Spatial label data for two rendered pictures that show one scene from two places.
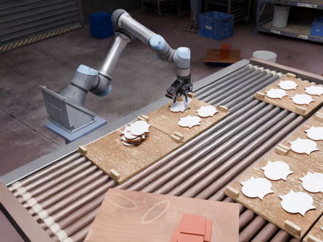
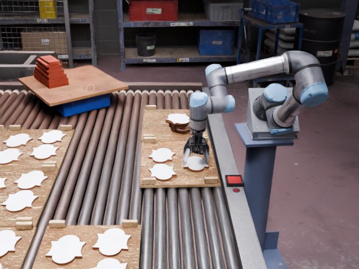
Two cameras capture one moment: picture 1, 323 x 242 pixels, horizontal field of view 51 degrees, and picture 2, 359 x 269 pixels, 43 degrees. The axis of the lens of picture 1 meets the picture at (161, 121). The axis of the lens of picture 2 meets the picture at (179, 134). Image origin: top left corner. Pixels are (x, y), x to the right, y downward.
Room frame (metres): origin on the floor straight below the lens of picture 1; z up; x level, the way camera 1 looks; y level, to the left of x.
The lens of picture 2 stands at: (2.91, -1.56, 2.00)
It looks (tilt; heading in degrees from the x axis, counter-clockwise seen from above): 26 degrees down; 130
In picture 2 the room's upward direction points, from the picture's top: 1 degrees clockwise
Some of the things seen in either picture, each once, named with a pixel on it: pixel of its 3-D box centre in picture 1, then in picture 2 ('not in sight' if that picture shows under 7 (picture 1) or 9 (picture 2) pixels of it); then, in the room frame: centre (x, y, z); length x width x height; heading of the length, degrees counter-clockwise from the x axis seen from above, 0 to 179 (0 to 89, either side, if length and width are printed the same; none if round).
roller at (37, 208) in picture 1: (186, 124); (170, 165); (1.66, -0.15, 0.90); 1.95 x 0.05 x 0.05; 133
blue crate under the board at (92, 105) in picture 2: not in sight; (76, 96); (0.76, 0.00, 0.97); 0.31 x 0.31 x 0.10; 77
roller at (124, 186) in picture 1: (206, 133); (139, 166); (1.55, -0.25, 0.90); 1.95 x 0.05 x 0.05; 133
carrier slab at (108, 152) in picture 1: (130, 147); (174, 125); (1.41, 0.16, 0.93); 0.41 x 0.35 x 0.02; 132
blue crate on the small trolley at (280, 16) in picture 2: not in sight; (274, 10); (0.22, 3.32, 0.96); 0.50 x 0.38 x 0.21; 153
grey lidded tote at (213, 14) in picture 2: not in sight; (222, 9); (-0.86, 3.77, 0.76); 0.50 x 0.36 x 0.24; 54
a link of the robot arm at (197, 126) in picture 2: (182, 71); (198, 122); (1.81, -0.13, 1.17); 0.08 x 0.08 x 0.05
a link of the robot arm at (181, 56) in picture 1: (182, 57); (199, 106); (1.81, -0.13, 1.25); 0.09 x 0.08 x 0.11; 55
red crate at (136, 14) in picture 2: not in sight; (152, 8); (-1.53, 3.06, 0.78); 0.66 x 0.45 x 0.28; 48
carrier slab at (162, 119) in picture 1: (184, 116); (178, 162); (1.70, -0.14, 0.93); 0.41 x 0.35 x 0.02; 134
